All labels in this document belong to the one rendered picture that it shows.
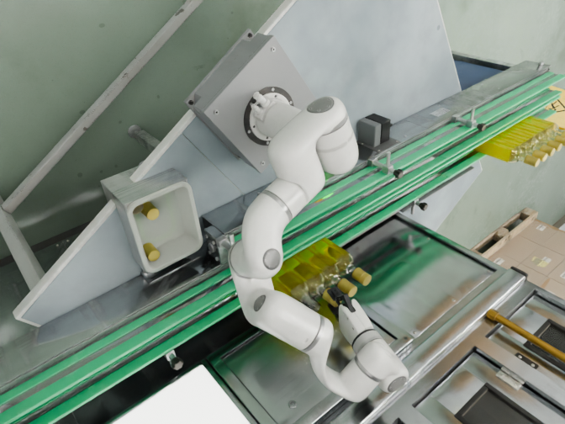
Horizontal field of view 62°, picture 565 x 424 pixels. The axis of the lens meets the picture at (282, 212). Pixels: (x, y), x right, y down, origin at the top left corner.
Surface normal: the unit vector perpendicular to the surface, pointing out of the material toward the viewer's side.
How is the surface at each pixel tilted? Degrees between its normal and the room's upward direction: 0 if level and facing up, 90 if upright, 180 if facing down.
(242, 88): 5
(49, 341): 90
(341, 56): 0
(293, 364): 90
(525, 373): 90
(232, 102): 5
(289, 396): 90
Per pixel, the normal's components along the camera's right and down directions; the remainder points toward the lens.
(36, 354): -0.07, -0.81
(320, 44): 0.62, 0.42
